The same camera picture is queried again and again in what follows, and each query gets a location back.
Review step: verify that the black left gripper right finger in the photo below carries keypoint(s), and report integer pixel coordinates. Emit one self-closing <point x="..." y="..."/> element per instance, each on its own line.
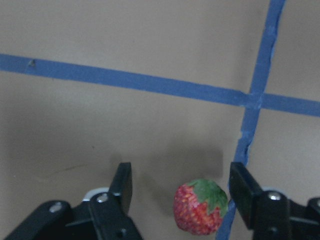
<point x="270" y="214"/>

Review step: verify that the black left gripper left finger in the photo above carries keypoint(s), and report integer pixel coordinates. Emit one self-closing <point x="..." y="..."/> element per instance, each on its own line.
<point x="109" y="210"/>

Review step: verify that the red strawberry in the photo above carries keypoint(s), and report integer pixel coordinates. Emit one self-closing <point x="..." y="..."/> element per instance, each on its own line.
<point x="199" y="207"/>

